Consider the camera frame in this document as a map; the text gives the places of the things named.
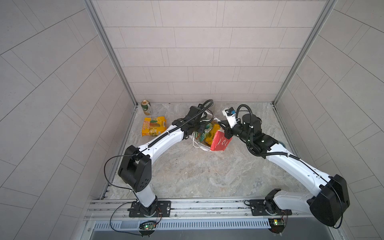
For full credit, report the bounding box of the left circuit board green LED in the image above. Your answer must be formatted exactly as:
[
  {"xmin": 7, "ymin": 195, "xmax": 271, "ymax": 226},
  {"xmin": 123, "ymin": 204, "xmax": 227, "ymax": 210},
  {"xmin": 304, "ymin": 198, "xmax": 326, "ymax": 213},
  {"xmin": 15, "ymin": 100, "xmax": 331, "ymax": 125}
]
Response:
[{"xmin": 139, "ymin": 221, "xmax": 157, "ymax": 231}]

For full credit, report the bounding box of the grey ribbed ceramic mug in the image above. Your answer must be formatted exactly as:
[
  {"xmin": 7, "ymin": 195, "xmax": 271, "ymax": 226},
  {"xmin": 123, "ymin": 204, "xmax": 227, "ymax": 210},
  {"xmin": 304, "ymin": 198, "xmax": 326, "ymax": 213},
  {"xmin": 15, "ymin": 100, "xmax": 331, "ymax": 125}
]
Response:
[{"xmin": 207, "ymin": 100, "xmax": 215, "ymax": 112}]

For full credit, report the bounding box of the white red printed paper bag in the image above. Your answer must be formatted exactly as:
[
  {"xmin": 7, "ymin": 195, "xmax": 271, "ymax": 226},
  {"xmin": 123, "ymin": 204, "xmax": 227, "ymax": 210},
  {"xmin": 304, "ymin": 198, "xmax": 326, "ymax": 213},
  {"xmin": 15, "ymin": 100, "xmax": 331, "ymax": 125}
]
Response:
[{"xmin": 192, "ymin": 118, "xmax": 232, "ymax": 152}]

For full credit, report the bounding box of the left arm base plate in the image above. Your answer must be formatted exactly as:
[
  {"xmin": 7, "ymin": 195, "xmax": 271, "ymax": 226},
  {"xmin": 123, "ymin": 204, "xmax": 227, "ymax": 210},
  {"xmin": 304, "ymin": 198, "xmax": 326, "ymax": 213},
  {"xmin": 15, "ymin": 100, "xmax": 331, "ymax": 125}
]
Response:
[{"xmin": 128, "ymin": 200, "xmax": 171, "ymax": 218}]

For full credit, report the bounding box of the black cable left base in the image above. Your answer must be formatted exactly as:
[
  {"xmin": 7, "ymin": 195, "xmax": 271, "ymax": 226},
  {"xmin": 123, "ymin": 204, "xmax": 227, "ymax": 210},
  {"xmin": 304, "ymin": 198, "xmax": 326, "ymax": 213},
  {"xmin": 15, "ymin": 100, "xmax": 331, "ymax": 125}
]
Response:
[{"xmin": 103, "ymin": 154, "xmax": 136, "ymax": 191}]

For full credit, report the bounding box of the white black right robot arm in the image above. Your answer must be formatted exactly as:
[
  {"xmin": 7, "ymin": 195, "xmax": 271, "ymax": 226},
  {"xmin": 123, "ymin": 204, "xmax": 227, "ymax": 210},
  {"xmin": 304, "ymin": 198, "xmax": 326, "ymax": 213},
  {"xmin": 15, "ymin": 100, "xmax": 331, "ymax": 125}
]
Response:
[{"xmin": 220, "ymin": 104, "xmax": 350, "ymax": 229}]

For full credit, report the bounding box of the yellow orange snack bag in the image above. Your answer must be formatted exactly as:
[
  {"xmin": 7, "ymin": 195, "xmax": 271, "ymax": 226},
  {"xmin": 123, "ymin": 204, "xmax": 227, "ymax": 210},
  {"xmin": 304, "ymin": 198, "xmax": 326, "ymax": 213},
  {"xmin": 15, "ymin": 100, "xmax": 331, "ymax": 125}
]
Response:
[{"xmin": 142, "ymin": 116, "xmax": 167, "ymax": 137}]

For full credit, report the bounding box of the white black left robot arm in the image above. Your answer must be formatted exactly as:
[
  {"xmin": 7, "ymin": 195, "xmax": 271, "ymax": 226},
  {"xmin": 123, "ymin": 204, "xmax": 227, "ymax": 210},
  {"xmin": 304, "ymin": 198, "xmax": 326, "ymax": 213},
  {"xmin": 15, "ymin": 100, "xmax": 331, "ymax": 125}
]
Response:
[{"xmin": 118, "ymin": 99, "xmax": 214, "ymax": 216}]

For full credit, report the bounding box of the right circuit board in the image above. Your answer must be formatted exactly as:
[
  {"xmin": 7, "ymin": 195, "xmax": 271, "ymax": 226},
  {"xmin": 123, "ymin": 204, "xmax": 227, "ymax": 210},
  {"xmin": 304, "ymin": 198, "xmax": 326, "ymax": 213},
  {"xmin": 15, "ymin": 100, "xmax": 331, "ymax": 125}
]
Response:
[{"xmin": 268, "ymin": 218, "xmax": 286, "ymax": 234}]

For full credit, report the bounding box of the yellow barcode snack bag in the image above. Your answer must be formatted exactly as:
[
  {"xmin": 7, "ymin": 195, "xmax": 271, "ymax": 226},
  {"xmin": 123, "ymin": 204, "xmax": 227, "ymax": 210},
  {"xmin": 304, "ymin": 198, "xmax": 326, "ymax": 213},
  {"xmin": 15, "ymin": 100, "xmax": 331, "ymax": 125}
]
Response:
[{"xmin": 205, "ymin": 124, "xmax": 221, "ymax": 146}]

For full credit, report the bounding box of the aluminium corner post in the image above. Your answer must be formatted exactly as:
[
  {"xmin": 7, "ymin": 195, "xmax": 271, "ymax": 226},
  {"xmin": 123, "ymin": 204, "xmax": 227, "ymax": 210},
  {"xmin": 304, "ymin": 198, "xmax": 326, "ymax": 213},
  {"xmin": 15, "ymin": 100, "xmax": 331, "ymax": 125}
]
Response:
[
  {"xmin": 272, "ymin": 0, "xmax": 338, "ymax": 105},
  {"xmin": 82, "ymin": 0, "xmax": 138, "ymax": 106}
]

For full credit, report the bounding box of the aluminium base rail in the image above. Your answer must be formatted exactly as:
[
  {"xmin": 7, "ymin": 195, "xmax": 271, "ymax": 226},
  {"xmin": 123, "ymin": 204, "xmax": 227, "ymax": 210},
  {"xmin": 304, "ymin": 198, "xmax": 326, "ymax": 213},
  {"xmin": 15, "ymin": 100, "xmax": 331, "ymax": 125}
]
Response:
[{"xmin": 85, "ymin": 193, "xmax": 314, "ymax": 220}]

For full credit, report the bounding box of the green white drink can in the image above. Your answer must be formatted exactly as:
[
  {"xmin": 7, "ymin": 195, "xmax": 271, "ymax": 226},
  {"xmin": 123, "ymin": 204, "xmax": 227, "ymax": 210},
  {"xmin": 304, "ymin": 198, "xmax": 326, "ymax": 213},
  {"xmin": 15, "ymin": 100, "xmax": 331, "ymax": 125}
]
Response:
[{"xmin": 141, "ymin": 100, "xmax": 153, "ymax": 116}]

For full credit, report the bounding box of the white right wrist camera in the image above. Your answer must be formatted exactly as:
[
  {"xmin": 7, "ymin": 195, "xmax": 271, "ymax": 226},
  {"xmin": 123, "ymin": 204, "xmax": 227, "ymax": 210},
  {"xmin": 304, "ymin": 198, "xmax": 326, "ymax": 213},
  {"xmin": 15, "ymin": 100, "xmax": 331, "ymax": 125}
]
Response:
[{"xmin": 222, "ymin": 107, "xmax": 240, "ymax": 129}]

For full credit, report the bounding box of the aluminium corner post left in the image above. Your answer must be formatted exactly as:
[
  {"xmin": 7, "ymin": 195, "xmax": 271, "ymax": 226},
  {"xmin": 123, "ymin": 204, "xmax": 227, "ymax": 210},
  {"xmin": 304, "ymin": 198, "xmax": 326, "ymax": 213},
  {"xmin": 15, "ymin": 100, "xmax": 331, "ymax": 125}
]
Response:
[{"xmin": 82, "ymin": 0, "xmax": 138, "ymax": 106}]

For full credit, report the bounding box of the aluminium corner post right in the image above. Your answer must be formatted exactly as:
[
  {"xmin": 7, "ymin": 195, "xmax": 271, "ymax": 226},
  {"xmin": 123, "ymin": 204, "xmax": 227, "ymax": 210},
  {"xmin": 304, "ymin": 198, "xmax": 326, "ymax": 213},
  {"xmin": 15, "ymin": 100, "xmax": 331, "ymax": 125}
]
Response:
[{"xmin": 272, "ymin": 0, "xmax": 338, "ymax": 105}]

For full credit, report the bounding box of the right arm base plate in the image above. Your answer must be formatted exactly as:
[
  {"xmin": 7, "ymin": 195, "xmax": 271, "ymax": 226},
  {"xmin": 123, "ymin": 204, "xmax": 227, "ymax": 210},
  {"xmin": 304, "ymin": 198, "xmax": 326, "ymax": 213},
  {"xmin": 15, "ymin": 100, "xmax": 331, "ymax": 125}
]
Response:
[{"xmin": 244, "ymin": 199, "xmax": 293, "ymax": 217}]

